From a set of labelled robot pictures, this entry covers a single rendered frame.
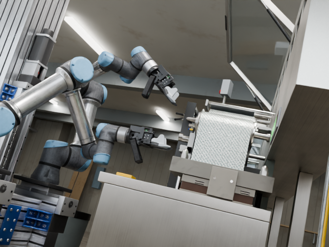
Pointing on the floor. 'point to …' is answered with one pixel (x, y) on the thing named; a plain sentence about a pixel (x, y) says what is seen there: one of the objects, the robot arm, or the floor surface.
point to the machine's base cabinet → (168, 223)
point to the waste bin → (73, 230)
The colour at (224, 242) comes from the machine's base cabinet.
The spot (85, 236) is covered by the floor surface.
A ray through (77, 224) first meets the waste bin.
